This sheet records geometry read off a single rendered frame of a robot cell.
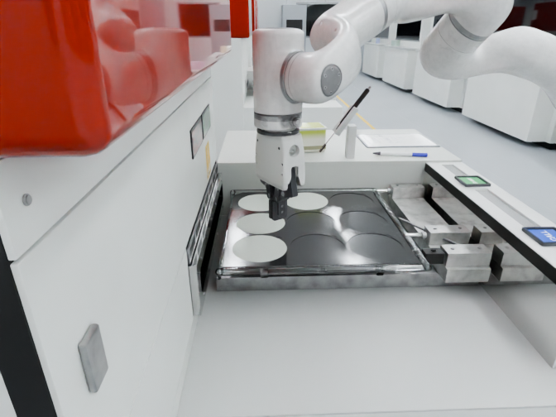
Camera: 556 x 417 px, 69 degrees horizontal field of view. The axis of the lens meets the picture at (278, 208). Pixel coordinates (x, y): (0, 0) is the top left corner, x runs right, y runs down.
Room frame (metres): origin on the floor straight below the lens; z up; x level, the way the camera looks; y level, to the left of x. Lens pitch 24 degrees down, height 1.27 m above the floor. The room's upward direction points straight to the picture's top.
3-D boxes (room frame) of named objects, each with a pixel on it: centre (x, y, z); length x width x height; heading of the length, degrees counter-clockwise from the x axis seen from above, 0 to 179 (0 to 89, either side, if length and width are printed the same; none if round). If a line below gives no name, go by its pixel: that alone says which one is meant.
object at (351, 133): (1.02, -0.17, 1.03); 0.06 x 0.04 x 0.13; 92
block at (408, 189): (0.96, -0.33, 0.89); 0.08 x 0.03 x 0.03; 92
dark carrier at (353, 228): (0.77, -0.07, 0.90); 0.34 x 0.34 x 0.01; 2
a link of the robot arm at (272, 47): (0.71, 0.00, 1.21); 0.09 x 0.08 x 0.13; 45
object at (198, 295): (0.75, 0.14, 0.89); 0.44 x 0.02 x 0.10; 2
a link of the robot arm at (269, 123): (0.71, 0.00, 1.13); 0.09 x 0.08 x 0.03; 35
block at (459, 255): (0.64, -0.34, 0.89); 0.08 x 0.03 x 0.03; 92
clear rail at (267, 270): (0.59, -0.08, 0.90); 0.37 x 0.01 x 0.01; 92
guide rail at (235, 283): (0.65, -0.13, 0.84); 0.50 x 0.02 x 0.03; 92
